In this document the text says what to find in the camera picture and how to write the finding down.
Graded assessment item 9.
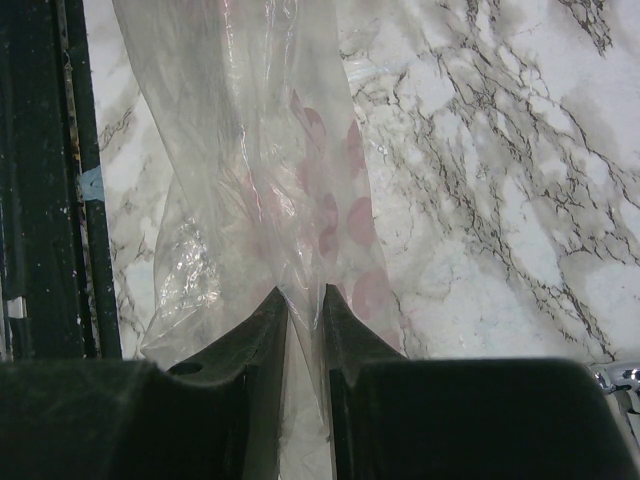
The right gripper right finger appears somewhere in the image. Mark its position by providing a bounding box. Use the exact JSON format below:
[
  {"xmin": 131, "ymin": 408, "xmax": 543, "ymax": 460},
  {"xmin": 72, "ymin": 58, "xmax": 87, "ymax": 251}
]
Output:
[{"xmin": 323, "ymin": 285, "xmax": 639, "ymax": 479}]

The clear zip top bag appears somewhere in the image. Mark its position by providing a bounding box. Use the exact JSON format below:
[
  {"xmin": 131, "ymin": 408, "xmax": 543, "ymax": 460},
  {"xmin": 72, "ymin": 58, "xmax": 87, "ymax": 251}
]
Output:
[{"xmin": 114, "ymin": 1, "xmax": 399, "ymax": 479}]

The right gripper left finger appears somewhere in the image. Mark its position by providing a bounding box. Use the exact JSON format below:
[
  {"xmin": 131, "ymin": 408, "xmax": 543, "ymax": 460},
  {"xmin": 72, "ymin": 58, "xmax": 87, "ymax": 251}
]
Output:
[{"xmin": 1, "ymin": 291, "xmax": 288, "ymax": 479}]

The chrome faucet tap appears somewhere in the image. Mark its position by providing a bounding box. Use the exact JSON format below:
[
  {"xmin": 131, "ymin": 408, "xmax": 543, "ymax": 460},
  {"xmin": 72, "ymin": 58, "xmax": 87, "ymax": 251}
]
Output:
[{"xmin": 589, "ymin": 360, "xmax": 639, "ymax": 415}]

